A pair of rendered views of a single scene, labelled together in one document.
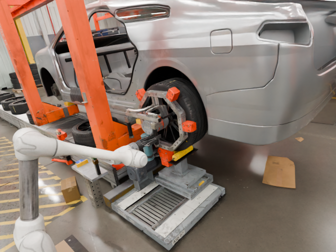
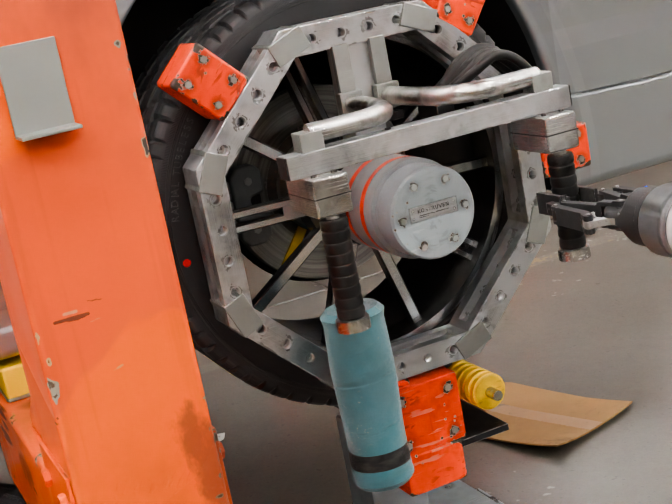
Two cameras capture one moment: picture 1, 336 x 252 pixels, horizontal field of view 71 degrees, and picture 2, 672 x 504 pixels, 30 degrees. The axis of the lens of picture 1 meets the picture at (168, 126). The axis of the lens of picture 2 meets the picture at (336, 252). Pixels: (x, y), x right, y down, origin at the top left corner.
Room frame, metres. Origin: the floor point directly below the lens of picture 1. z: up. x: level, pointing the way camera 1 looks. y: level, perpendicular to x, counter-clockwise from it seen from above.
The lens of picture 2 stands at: (1.40, 1.76, 1.22)
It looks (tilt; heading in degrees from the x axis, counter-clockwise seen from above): 14 degrees down; 291
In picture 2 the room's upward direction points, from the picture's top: 11 degrees counter-clockwise
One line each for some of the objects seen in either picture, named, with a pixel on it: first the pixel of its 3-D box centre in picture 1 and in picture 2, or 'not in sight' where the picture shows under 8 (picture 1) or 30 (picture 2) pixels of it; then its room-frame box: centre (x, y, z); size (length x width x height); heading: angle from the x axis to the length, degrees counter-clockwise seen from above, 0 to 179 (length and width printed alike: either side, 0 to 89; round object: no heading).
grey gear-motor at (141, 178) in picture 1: (147, 169); not in sight; (2.17, 0.28, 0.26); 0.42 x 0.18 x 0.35; 133
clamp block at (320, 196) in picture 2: (130, 117); (318, 191); (1.96, 0.32, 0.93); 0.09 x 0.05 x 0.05; 133
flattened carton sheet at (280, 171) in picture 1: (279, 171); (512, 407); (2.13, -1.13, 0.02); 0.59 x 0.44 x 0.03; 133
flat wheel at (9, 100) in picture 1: (16, 102); not in sight; (6.27, 3.92, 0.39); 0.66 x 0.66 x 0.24
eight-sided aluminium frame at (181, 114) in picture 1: (161, 120); (376, 199); (1.98, 0.05, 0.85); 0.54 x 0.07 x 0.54; 43
